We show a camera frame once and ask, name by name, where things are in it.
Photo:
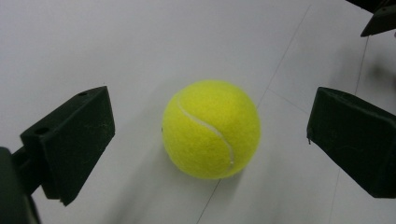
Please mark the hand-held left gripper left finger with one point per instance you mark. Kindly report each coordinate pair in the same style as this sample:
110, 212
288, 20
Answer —
74, 140

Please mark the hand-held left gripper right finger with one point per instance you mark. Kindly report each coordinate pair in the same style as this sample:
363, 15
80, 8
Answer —
358, 143

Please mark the yellow tennis ball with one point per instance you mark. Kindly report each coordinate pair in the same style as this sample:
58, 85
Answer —
211, 130

